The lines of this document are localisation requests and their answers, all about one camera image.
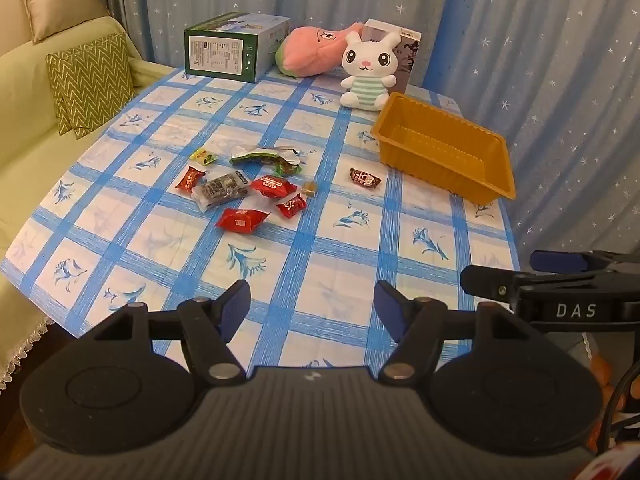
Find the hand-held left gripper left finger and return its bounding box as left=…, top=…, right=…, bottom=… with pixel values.
left=92, top=279, right=251, bottom=387

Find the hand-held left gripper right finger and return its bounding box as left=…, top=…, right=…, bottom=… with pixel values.
left=374, top=280, right=547, bottom=387

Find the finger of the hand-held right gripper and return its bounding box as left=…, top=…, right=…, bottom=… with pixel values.
left=460, top=265, right=640, bottom=307
left=530, top=250, right=640, bottom=273

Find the red snack packet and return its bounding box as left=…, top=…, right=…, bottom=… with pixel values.
left=250, top=175, right=298, bottom=200
left=216, top=207, right=271, bottom=233

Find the red bow-shaped candy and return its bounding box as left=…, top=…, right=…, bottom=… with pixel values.
left=276, top=193, right=308, bottom=219

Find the grey black snack packet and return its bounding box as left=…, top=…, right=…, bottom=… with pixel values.
left=191, top=170, right=251, bottom=212

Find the yellow plastic tray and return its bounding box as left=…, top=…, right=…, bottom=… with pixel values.
left=370, top=91, right=517, bottom=206

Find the dark brown candy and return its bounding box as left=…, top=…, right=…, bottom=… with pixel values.
left=349, top=167, right=383, bottom=188

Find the small orange red candy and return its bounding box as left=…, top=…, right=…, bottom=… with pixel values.
left=175, top=166, right=207, bottom=193

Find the green snack packet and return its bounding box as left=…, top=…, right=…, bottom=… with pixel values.
left=229, top=144, right=306, bottom=177

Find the orange object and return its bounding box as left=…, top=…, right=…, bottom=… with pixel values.
left=585, top=340, right=628, bottom=411

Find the blue checkered tablecloth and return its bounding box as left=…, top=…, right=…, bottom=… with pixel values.
left=0, top=62, right=523, bottom=371

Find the blue star curtain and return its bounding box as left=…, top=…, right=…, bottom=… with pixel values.
left=90, top=0, right=640, bottom=361

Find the purple white box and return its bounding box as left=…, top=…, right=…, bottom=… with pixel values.
left=361, top=18, right=422, bottom=96

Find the white bunny plush toy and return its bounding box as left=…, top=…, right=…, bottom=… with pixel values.
left=340, top=30, right=403, bottom=110

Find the light green sofa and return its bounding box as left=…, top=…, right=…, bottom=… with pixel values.
left=0, top=15, right=178, bottom=391

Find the green cardboard box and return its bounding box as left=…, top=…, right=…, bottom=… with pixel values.
left=184, top=11, right=292, bottom=83

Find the pink plush toy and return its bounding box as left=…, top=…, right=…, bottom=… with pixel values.
left=275, top=21, right=366, bottom=78

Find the green zigzag cushion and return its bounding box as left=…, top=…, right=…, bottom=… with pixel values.
left=45, top=32, right=136, bottom=140

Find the beige cushion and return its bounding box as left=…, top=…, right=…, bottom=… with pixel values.
left=17, top=0, right=111, bottom=43

